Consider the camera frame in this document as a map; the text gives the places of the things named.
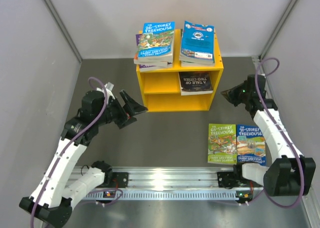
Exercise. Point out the blue 91-Storey Treehouse book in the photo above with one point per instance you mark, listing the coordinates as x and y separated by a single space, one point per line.
250 144

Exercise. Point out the slotted grey cable duct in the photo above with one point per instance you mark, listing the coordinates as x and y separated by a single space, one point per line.
204 195

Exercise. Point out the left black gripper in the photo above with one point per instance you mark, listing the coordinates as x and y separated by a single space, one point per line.
131 107

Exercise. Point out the light blue 26-Storey Treehouse book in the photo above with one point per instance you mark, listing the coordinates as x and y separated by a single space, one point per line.
158 27

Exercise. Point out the dark Tale of Two Cities book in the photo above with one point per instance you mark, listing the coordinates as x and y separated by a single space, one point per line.
195 83

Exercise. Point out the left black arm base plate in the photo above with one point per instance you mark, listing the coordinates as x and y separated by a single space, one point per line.
117 180

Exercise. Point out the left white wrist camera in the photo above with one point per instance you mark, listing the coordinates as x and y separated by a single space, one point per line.
108 87

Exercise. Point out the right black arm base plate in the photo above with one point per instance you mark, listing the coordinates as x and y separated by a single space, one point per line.
228 180

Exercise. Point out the aluminium mounting rail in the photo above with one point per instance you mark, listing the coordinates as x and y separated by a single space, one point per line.
156 179

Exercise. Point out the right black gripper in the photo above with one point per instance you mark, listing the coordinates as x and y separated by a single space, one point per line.
230 94

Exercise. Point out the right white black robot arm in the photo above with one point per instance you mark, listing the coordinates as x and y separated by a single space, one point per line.
290 172

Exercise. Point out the blue back-cover book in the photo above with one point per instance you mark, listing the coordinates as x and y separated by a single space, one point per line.
197 44

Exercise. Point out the lime 65-Storey Treehouse book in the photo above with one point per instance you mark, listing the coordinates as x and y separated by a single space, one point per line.
222 144

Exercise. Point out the yellow wooden shelf box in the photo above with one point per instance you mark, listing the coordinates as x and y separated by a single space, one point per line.
160 89

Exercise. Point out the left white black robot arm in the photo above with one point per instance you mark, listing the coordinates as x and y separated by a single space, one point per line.
52 202

